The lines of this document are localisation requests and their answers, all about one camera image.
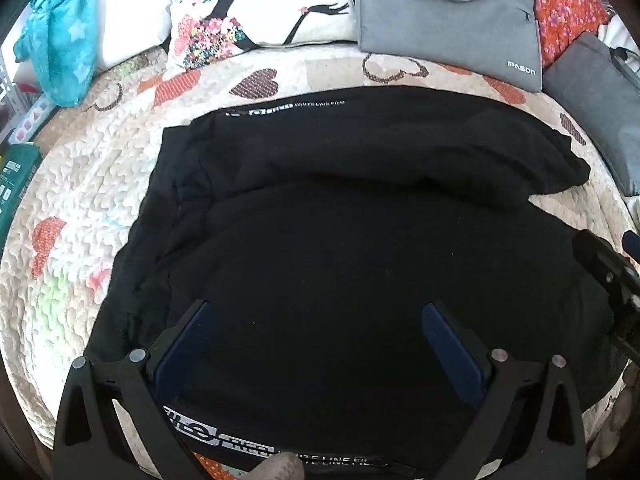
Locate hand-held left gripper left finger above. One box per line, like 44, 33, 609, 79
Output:
55, 300, 216, 480

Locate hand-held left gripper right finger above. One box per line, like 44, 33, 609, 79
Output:
421, 301, 586, 480

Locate black pants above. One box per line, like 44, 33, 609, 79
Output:
82, 87, 628, 478

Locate dark grey laptop bag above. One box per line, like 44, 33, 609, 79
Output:
542, 32, 640, 198

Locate grey textured object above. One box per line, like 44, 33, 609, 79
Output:
249, 452, 307, 480

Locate heart print quilt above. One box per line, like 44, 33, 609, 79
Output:
0, 45, 640, 480

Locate green box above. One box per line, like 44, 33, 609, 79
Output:
0, 144, 42, 241

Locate red floral sheet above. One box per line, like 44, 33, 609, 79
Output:
497, 0, 613, 73

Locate colourful paint palette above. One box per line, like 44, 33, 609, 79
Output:
9, 97, 55, 145

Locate light grey laptop bag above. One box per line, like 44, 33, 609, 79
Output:
352, 0, 543, 93

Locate white pillow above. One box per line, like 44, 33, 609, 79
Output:
92, 0, 173, 71

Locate teal star scarf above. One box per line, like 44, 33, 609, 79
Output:
12, 0, 141, 108

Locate printed figure pillow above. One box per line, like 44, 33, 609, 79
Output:
165, 0, 358, 68

